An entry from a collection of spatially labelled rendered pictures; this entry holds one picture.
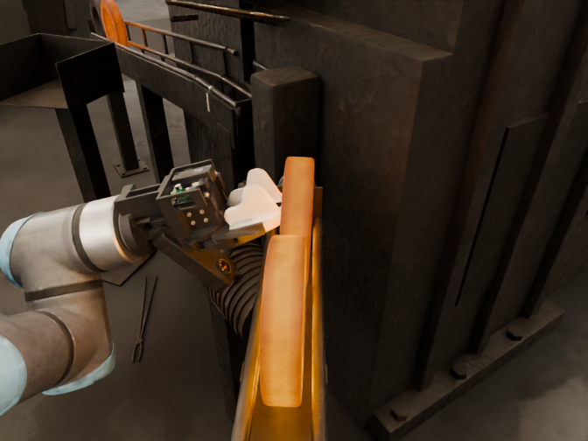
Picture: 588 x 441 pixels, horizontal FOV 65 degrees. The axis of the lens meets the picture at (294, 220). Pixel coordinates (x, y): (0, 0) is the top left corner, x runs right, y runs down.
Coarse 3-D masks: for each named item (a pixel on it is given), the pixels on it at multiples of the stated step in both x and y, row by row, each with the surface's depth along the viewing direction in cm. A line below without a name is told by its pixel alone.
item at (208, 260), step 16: (160, 240) 55; (176, 240) 56; (176, 256) 57; (192, 256) 57; (208, 256) 59; (224, 256) 61; (192, 272) 58; (208, 272) 58; (224, 272) 59; (224, 288) 59
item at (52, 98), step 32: (0, 64) 121; (32, 64) 130; (64, 64) 109; (96, 64) 118; (0, 96) 123; (32, 96) 125; (64, 96) 122; (96, 96) 121; (64, 128) 128; (96, 160) 137; (96, 192) 140
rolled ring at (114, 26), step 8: (104, 0) 156; (112, 0) 156; (104, 8) 158; (112, 8) 154; (104, 16) 164; (112, 16) 154; (120, 16) 155; (104, 24) 166; (112, 24) 167; (120, 24) 155; (112, 32) 168; (120, 32) 156; (112, 40) 167; (120, 40) 158
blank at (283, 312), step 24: (288, 240) 41; (288, 264) 37; (264, 288) 36; (288, 288) 36; (264, 312) 35; (288, 312) 35; (264, 336) 35; (288, 336) 35; (264, 360) 35; (288, 360) 35; (264, 384) 36; (288, 384) 36
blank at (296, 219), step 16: (288, 160) 52; (304, 160) 52; (288, 176) 49; (304, 176) 49; (288, 192) 48; (304, 192) 48; (288, 208) 48; (304, 208) 48; (288, 224) 48; (304, 224) 48
